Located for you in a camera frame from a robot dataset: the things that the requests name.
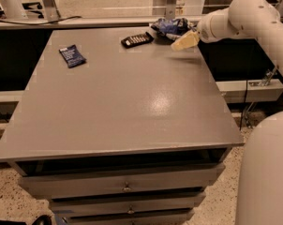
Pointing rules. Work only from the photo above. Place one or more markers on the black rxbar chocolate bar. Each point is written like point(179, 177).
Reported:
point(137, 40)

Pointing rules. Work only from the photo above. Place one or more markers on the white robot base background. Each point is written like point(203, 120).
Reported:
point(13, 9)

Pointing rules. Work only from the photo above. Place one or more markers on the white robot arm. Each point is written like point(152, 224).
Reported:
point(260, 189)

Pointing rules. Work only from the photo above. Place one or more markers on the grey metal rail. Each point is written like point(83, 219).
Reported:
point(76, 22)

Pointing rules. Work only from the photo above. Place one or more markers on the top drawer with knob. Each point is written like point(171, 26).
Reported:
point(77, 185)

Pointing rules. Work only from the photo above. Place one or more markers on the metal bracket post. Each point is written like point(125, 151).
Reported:
point(170, 9)

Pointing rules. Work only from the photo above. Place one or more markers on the blue potato chip bag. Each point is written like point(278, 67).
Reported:
point(175, 27)

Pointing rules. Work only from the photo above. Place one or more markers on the drawer with knob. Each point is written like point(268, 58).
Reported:
point(129, 203)
point(77, 185)

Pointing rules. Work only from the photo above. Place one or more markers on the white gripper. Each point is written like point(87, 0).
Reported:
point(207, 29)

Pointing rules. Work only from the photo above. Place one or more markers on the small blue snack bar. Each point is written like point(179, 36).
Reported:
point(72, 56)

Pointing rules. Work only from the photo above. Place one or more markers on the bottom drawer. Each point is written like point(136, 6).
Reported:
point(140, 218)

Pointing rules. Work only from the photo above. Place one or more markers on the grey drawer cabinet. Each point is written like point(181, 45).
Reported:
point(123, 109)

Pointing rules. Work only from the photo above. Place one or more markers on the middle drawer with knob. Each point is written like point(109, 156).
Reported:
point(129, 203)

